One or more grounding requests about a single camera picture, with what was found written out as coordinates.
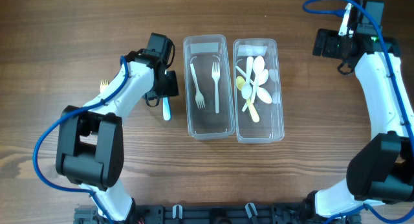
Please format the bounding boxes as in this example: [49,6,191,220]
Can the light blue plastic fork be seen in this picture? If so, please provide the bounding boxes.
[162,97,171,121]

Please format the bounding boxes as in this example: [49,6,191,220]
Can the white upside-down plastic fork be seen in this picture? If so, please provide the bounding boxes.
[190,63,205,109]

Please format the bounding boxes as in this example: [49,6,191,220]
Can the white long plastic fork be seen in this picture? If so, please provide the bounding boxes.
[212,62,221,114]

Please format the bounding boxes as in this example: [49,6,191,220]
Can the cream yellow plastic fork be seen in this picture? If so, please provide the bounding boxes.
[100,80,109,93]

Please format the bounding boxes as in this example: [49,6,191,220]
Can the large white plastic spoon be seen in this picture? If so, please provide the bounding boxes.
[250,56,265,103]

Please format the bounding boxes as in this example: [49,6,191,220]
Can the yellow plastic spoon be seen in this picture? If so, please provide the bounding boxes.
[236,76,259,122]

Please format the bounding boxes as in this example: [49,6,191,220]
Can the white thick-handled plastic spoon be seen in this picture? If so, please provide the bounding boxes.
[241,56,254,100]

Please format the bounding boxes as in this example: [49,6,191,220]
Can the white upside-down plastic spoon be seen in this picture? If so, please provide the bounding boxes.
[235,65,273,105]

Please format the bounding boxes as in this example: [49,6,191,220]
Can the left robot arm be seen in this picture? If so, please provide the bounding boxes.
[56,33,179,223]

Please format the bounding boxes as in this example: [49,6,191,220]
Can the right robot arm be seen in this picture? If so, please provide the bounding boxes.
[296,0,413,223]

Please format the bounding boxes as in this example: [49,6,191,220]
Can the left clear plastic container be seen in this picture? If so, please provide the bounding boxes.
[183,34,235,140]

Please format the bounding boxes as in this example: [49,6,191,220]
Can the clear plastic container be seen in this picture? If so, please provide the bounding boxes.
[233,38,285,144]
[183,34,235,140]

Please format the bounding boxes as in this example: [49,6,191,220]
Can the right clear plastic container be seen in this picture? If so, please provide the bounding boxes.
[233,38,285,144]

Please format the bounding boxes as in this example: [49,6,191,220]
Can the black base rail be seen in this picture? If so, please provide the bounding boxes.
[73,203,362,224]

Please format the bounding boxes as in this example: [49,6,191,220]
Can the left blue cable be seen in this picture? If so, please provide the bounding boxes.
[32,55,130,224]

